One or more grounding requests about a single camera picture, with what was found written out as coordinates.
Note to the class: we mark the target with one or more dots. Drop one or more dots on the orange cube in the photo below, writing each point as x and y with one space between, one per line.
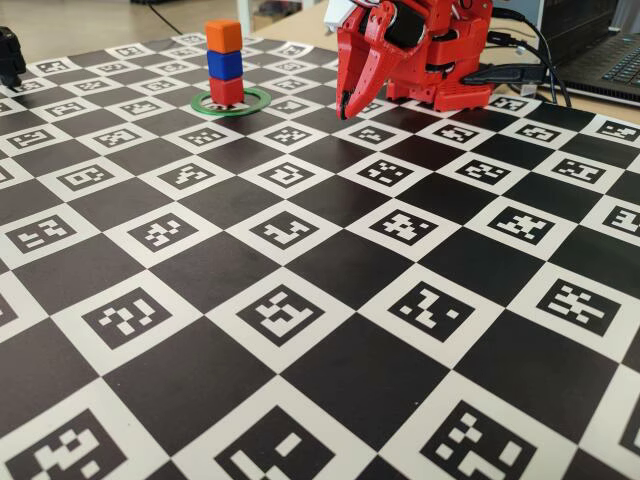
223 35

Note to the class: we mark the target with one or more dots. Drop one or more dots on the black white marker checkerboard mat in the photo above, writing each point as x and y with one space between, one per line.
320 280

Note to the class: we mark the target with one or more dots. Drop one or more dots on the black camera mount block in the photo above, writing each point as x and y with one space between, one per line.
10 57

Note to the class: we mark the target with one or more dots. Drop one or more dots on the white table leg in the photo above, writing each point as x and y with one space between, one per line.
243 17

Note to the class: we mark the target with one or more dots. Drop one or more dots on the blue cube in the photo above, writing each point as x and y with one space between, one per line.
225 65

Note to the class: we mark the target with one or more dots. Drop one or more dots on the black laptop computer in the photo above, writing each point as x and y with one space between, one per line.
595 55

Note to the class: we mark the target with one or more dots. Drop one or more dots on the red cube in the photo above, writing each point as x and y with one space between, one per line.
226 91

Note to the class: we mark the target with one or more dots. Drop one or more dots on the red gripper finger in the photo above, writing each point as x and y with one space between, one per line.
347 60
372 75

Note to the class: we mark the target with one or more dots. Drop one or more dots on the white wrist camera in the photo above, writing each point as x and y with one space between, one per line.
336 15

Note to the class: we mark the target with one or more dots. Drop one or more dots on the red robot base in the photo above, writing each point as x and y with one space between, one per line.
440 90

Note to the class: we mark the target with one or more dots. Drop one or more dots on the red robot arm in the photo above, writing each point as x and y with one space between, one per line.
460 30

